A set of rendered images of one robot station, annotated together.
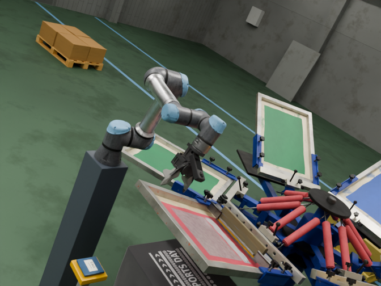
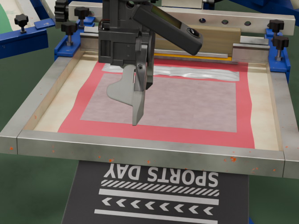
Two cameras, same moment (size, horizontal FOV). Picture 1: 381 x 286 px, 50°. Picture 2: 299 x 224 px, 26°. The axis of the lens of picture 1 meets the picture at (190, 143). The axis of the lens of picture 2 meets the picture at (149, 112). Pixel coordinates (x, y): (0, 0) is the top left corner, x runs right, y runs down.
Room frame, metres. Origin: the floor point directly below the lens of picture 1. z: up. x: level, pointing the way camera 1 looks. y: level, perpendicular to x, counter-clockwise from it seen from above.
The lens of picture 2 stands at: (0.86, 0.46, 2.18)
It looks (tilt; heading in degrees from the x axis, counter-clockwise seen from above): 42 degrees down; 323
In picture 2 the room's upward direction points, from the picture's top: straight up
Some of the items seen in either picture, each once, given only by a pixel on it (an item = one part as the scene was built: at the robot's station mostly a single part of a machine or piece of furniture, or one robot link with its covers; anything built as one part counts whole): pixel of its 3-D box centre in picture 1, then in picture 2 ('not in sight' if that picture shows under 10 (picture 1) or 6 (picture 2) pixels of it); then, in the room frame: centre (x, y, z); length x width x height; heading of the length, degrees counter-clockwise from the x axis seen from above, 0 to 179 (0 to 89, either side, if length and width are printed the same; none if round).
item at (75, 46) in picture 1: (71, 45); not in sight; (7.26, 2.73, 0.21); 1.18 x 0.85 x 0.41; 52
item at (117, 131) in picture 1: (118, 133); not in sight; (2.04, 0.38, 1.37); 0.13 x 0.12 x 0.14; 123
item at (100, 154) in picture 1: (110, 151); not in sight; (2.04, 0.39, 1.25); 0.15 x 0.15 x 0.10
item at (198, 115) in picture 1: (198, 120); not in sight; (1.66, 0.01, 1.76); 0.11 x 0.11 x 0.08; 33
